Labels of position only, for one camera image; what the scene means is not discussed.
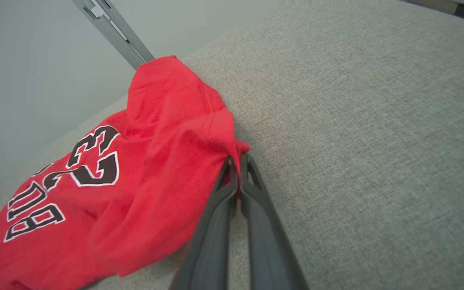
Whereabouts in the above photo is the grey partition post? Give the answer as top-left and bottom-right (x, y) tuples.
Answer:
(71, 0), (155, 70)

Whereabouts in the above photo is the grey fabric sofa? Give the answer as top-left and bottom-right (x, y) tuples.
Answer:
(0, 0), (464, 290)

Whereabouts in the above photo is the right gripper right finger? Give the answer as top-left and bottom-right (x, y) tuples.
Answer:
(240, 153), (309, 290)

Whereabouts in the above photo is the red number 23 jersey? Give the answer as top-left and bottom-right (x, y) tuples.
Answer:
(0, 56), (251, 290)

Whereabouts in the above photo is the grey wheeled stand base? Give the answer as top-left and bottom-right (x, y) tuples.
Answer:
(401, 0), (464, 19)

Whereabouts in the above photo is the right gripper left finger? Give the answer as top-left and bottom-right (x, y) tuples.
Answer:
(170, 155), (238, 290)

